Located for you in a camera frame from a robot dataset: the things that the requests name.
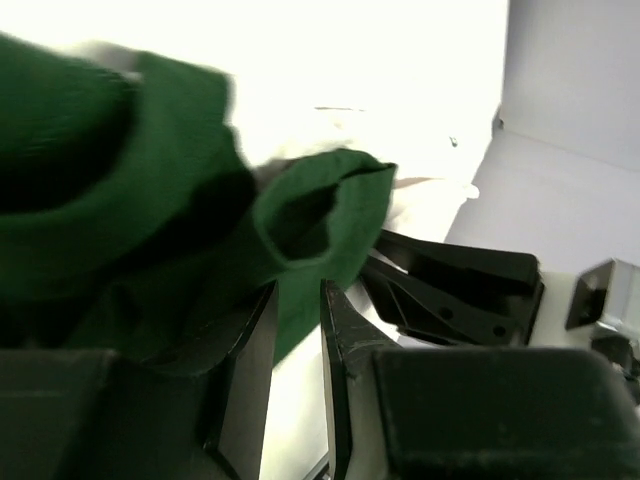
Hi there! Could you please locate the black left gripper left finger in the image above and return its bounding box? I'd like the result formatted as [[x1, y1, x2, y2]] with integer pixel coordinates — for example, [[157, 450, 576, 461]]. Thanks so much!
[[1, 284, 278, 479]]

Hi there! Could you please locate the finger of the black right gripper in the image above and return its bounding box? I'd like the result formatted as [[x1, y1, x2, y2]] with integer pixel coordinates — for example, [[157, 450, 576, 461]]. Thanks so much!
[[376, 230, 539, 295], [361, 258, 525, 346]]

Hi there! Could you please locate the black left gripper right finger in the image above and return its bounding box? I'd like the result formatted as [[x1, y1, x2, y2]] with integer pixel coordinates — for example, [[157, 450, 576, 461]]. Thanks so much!
[[320, 282, 639, 479]]

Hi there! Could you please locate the white green-sleeved t-shirt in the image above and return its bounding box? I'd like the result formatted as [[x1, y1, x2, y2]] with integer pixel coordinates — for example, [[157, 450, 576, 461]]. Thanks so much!
[[1, 36, 478, 361]]

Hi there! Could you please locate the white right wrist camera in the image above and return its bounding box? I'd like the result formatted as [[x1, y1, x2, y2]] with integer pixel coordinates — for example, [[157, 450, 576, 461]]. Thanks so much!
[[529, 259, 639, 353]]

